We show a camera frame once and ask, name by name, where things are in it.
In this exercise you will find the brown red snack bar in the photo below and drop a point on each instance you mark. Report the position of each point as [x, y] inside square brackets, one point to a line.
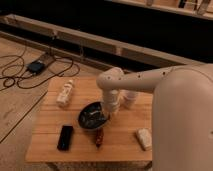
[99, 137]

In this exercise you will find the black rectangular phone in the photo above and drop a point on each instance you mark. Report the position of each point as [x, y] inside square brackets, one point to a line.
[65, 138]

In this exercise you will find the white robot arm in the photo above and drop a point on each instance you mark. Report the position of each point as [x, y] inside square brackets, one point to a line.
[182, 113]

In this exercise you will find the dark ceramic bowl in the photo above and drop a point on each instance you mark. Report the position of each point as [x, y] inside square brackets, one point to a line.
[92, 117]

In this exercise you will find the translucent plastic cup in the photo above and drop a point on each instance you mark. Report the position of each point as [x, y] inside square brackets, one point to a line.
[129, 98]

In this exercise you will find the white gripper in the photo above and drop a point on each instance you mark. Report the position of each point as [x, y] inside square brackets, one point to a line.
[110, 102]

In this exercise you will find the white plastic bottle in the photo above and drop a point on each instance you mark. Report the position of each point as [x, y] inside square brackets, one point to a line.
[64, 96]

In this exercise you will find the blue power adapter box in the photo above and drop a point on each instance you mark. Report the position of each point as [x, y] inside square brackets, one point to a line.
[35, 67]

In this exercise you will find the wooden table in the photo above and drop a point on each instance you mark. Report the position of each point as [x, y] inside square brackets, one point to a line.
[119, 143]

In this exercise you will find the long wooden shelf frame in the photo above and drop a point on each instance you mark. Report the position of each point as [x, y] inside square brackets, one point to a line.
[89, 49]

